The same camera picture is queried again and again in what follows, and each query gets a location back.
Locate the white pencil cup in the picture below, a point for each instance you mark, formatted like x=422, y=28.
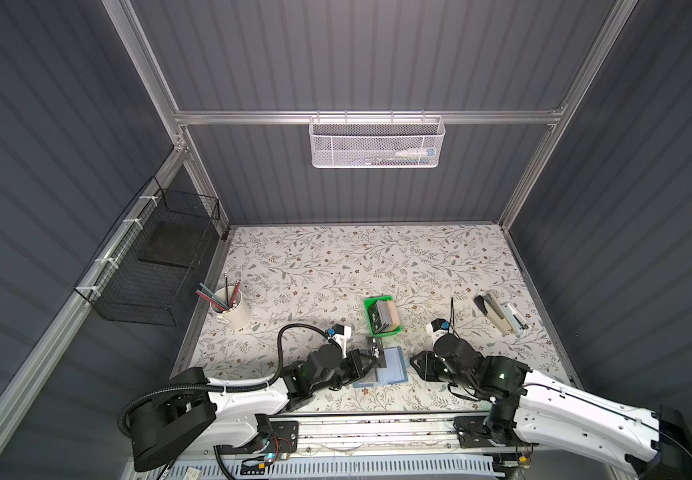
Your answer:
x=235, y=318

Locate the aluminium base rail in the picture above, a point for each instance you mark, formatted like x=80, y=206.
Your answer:
x=393, y=432

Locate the white mesh wall basket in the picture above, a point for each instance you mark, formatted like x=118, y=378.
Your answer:
x=369, y=142

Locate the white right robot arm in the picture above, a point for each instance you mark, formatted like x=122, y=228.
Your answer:
x=530, y=408

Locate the blue leather card holder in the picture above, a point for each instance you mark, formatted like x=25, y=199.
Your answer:
x=393, y=373

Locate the white tube in basket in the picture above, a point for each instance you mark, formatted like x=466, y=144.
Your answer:
x=417, y=154

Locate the red pencil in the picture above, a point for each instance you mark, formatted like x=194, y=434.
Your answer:
x=236, y=297

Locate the black wire basket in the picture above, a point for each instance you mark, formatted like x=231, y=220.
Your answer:
x=158, y=257

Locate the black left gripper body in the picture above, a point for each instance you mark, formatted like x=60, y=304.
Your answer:
x=347, y=371

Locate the stack of cards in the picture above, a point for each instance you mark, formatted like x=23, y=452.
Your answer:
x=383, y=316

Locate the green plastic card tray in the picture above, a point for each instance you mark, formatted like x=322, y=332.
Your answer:
x=367, y=303

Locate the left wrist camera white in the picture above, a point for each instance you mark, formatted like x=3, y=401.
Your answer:
x=341, y=334

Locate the green pencil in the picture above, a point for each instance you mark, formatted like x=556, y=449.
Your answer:
x=212, y=297

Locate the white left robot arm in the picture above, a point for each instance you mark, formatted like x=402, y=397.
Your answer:
x=193, y=408

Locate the beige black stapler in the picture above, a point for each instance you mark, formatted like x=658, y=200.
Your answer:
x=494, y=312

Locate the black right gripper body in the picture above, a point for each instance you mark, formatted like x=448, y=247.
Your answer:
x=432, y=369

